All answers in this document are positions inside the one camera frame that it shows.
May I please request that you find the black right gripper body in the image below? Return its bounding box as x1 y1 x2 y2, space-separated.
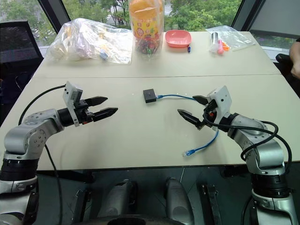
195 99 218 130

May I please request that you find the black mesh office chair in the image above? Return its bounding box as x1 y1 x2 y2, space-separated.
0 20 43 127

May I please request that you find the clear plastic bag of items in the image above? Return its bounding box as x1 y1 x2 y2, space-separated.
45 18 133 65

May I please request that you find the pink plastic bowl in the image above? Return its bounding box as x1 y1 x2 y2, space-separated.
165 30 193 48

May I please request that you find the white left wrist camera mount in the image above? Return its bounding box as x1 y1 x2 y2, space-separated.
62 81 83 128

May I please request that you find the clear bag with markers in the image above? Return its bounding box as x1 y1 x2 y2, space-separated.
205 25 255 56

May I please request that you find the seated person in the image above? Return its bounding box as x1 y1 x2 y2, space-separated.
275 37 300 99

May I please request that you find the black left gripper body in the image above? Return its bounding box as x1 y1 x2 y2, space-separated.
75 99 95 125

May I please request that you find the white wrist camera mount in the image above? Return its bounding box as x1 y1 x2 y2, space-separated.
207 85 233 130
62 81 83 128

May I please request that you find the blue Ethernet cable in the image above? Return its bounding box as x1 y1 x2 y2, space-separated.
156 94 219 158

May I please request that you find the black table frame bracket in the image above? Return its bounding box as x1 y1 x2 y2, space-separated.
201 184 223 225
71 188 92 223

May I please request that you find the silver right robot leg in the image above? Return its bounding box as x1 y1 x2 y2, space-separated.
165 177 194 225

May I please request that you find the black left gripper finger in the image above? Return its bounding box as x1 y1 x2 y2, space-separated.
84 96 109 106
92 107 119 122

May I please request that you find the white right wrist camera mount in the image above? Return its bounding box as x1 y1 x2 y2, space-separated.
207 85 233 130

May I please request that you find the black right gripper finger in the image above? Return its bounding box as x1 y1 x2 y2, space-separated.
192 95 208 106
177 109 202 128

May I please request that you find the silver robot leg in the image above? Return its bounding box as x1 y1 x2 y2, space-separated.
97 179 138 220
165 177 194 225

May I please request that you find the tall clear candy jar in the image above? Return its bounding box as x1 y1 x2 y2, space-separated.
128 0 165 61

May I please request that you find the small black adapter box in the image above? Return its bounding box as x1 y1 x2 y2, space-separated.
143 89 157 105

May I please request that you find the silver left robot leg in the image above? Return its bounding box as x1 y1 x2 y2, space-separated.
97 179 138 220

